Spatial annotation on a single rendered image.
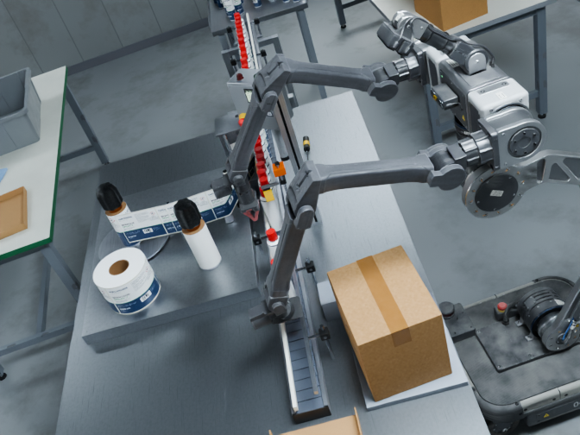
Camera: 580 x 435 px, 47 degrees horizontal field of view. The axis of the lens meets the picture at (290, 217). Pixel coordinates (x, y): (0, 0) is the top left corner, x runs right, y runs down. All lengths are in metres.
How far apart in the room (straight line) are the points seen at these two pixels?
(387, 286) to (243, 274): 0.70
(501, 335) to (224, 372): 1.18
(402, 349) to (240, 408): 0.57
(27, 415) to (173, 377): 1.56
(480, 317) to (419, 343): 1.09
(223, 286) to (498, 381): 1.12
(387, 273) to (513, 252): 1.64
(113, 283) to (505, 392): 1.51
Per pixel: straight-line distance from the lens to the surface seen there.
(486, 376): 2.78
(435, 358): 1.96
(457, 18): 3.82
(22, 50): 6.89
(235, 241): 2.60
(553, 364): 2.81
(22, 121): 4.04
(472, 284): 3.40
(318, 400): 2.03
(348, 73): 2.08
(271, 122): 2.34
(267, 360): 2.23
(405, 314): 1.85
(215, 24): 4.41
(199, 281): 2.51
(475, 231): 3.65
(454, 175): 1.74
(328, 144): 3.02
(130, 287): 2.45
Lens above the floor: 2.53
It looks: 39 degrees down
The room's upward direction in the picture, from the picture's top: 19 degrees counter-clockwise
